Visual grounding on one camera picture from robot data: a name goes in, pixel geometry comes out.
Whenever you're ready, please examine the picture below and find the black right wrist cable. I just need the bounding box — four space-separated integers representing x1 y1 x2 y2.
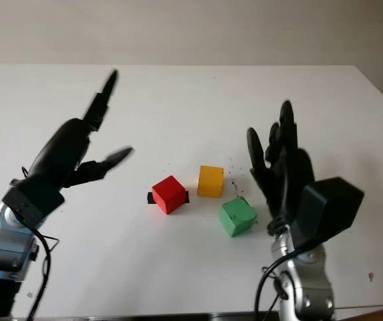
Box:
254 233 329 321

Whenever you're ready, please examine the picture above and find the green wooden block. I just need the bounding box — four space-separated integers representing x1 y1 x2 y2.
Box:
219 197 257 238

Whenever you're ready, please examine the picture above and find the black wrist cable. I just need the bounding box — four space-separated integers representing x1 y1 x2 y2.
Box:
20 220 60 321
254 233 329 321

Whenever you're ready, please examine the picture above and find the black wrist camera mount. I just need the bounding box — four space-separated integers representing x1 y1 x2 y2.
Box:
291 177 365 249
2 179 66 230

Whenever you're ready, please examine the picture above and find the black tape strip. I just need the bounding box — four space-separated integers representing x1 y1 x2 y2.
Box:
146 192 190 205

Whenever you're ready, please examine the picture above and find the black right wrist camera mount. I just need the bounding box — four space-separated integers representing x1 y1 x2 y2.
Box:
291 177 365 249

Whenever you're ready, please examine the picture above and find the red wooden block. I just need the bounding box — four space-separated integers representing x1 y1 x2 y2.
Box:
151 175 187 215

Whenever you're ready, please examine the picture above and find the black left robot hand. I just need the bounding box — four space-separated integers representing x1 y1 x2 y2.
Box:
20 69 134 194

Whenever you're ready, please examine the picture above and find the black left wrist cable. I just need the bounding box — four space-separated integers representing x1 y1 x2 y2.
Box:
20 220 60 321

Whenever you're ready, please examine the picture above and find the yellow wooden block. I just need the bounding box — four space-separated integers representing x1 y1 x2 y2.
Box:
197 165 225 198

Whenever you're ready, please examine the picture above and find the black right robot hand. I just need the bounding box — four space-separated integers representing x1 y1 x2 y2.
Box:
247 100 315 234

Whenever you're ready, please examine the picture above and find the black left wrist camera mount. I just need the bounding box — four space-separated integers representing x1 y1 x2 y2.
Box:
2 179 66 230

